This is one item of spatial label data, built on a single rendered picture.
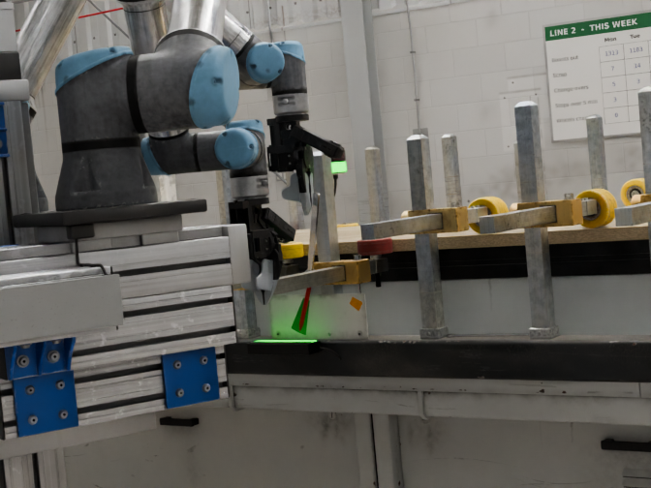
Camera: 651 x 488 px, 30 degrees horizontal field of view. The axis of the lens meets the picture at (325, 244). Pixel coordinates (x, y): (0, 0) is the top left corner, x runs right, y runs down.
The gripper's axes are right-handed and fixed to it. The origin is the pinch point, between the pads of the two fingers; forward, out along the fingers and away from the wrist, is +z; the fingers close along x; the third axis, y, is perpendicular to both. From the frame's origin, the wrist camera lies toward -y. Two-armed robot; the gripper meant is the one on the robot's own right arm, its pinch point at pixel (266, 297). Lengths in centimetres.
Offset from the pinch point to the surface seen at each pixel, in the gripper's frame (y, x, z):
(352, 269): -26.2, 3.6, -2.6
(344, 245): -45.7, -10.9, -6.7
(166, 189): -124, -135, -24
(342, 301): -26.3, 0.3, 4.3
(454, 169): -137, -29, -22
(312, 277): -14.1, 1.6, -2.4
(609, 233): -46, 55, -6
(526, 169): -27, 46, -21
